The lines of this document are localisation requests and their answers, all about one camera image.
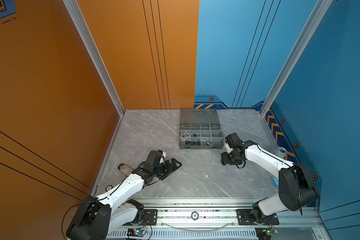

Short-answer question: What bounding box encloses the brown cylinder object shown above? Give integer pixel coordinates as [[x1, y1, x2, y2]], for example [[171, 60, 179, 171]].
[[118, 164, 133, 178]]

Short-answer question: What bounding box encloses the left aluminium corner post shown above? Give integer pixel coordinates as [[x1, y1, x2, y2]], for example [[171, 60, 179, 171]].
[[63, 0, 125, 117]]

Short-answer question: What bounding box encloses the round floor marker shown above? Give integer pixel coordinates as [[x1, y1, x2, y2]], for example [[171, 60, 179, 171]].
[[106, 185, 113, 192]]

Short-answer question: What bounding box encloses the grey plastic organizer box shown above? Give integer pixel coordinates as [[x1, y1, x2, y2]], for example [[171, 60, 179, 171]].
[[179, 109, 224, 150]]

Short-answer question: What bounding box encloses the green circuit board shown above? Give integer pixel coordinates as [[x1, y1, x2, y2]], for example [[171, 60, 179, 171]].
[[127, 228, 147, 239]]

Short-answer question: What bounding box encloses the right aluminium corner post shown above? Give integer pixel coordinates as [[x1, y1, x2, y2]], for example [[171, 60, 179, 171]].
[[260, 0, 333, 117]]

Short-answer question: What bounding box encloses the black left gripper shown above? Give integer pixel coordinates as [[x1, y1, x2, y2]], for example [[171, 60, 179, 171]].
[[152, 157, 182, 180]]

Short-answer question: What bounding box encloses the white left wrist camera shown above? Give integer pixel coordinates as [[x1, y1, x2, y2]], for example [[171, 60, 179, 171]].
[[159, 150, 166, 164]]

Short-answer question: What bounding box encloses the aluminium corner post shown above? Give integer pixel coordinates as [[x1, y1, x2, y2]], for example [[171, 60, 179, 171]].
[[260, 0, 333, 117], [63, 0, 125, 117]]

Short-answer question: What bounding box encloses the blue triangular block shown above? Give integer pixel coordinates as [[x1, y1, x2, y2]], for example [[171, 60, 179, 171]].
[[272, 177, 279, 188]]

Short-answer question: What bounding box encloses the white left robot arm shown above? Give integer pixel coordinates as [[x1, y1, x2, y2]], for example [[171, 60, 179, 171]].
[[61, 150, 182, 240]]

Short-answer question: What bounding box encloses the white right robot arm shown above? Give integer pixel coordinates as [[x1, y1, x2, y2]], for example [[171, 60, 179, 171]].
[[221, 133, 320, 225]]

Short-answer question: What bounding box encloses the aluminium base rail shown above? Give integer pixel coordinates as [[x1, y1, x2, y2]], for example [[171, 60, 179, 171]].
[[66, 197, 328, 240]]

